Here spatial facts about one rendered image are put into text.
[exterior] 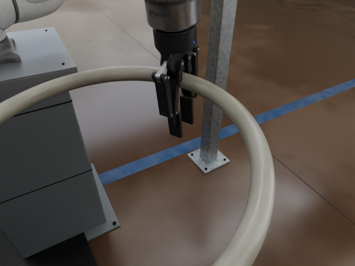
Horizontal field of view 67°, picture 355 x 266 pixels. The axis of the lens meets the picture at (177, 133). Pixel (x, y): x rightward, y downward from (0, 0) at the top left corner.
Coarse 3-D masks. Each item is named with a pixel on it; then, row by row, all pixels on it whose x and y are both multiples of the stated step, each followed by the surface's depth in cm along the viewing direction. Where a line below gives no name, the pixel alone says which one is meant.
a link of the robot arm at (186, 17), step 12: (144, 0) 42; (156, 0) 39; (168, 0) 39; (180, 0) 39; (192, 0) 40; (156, 12) 41; (168, 12) 40; (180, 12) 40; (192, 12) 41; (156, 24) 42; (168, 24) 41; (180, 24) 41; (192, 24) 42
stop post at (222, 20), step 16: (224, 0) 110; (224, 16) 114; (224, 32) 119; (208, 48) 129; (224, 48) 124; (208, 64) 133; (224, 64) 130; (208, 80) 138; (224, 80) 136; (208, 112) 148; (208, 128) 154; (208, 144) 160; (192, 160) 172; (208, 160) 169; (224, 160) 172
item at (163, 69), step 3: (165, 63) 47; (162, 66) 47; (165, 66) 47; (162, 69) 46; (165, 69) 47; (159, 72) 46; (162, 72) 46; (165, 72) 47; (156, 75) 46; (159, 75) 46; (156, 78) 46; (159, 78) 46; (168, 78) 47; (159, 81) 47
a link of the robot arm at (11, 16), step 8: (0, 0) 79; (8, 0) 81; (0, 8) 80; (8, 8) 82; (0, 16) 81; (8, 16) 83; (0, 24) 82; (8, 24) 85; (0, 32) 84; (0, 40) 84
